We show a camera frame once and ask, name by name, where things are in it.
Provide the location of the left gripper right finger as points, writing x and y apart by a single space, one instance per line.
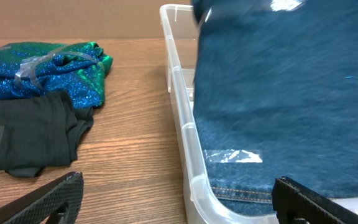
295 203

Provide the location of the blue green sparkly fabric bundle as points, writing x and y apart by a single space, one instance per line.
30 69

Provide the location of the black taped folded garment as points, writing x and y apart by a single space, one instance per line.
40 132

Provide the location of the blue denim jeans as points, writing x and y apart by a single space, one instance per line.
284 93

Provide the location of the clear plastic storage bin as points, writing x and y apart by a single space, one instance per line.
186 130

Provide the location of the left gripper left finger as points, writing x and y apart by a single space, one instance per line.
57 202

